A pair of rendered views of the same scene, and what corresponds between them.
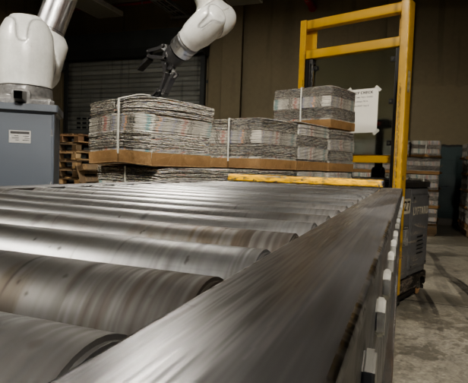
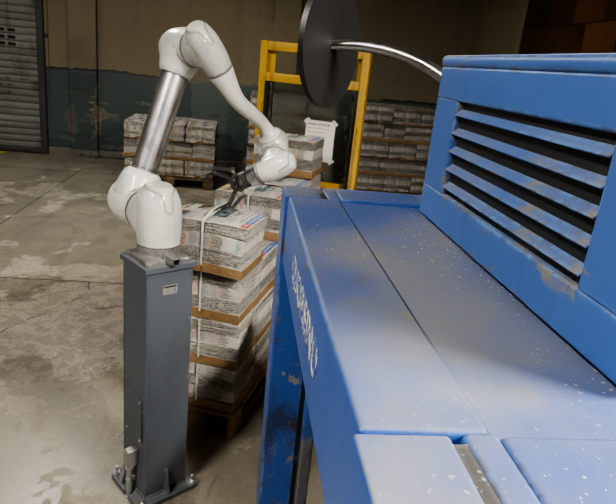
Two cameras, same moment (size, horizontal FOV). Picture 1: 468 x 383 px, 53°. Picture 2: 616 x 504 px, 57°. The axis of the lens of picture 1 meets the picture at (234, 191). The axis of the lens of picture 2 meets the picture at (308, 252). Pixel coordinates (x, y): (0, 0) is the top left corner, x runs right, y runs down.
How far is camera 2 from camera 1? 151 cm
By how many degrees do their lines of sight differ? 31
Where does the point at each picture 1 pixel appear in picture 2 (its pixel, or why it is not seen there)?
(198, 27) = (278, 172)
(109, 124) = (188, 238)
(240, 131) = (260, 207)
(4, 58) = (156, 230)
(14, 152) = (166, 301)
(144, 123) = (233, 247)
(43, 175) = (185, 313)
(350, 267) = not seen: hidden behind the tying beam
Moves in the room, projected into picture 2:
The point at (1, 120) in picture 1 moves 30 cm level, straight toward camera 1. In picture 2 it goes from (158, 280) to (217, 307)
